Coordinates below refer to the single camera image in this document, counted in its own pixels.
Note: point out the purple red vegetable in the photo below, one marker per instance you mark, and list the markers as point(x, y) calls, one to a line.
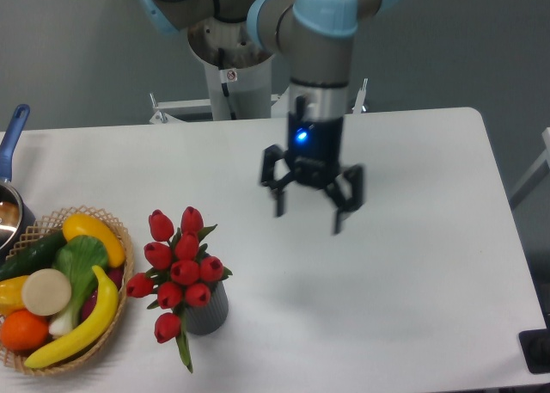
point(116, 275)

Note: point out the blue handled saucepan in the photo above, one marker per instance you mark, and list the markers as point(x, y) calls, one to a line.
point(15, 214)

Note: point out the woven wicker basket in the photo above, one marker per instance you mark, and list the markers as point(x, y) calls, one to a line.
point(44, 227)

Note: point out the green bok choy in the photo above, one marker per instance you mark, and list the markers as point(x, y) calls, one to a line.
point(75, 261)

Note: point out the black device at table edge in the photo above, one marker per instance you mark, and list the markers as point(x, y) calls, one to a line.
point(535, 349)

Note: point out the beige round disc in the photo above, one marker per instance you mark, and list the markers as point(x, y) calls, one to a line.
point(46, 292)

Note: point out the white furniture leg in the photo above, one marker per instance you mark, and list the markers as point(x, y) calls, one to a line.
point(533, 176)

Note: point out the grey ribbed vase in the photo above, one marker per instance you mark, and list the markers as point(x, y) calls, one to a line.
point(207, 319)

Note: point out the green cucumber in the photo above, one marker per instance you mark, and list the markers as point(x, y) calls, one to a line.
point(36, 256)

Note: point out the red tulip bouquet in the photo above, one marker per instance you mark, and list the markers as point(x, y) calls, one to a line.
point(182, 274)

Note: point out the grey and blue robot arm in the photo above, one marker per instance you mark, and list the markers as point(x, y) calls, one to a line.
point(172, 16)

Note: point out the orange fruit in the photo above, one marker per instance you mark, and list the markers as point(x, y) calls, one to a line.
point(24, 331)

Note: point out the yellow banana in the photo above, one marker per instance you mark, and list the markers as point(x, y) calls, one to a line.
point(86, 333)

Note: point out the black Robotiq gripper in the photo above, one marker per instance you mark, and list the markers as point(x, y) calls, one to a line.
point(313, 160)

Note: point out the yellow bell pepper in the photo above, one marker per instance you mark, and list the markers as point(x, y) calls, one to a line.
point(10, 295)

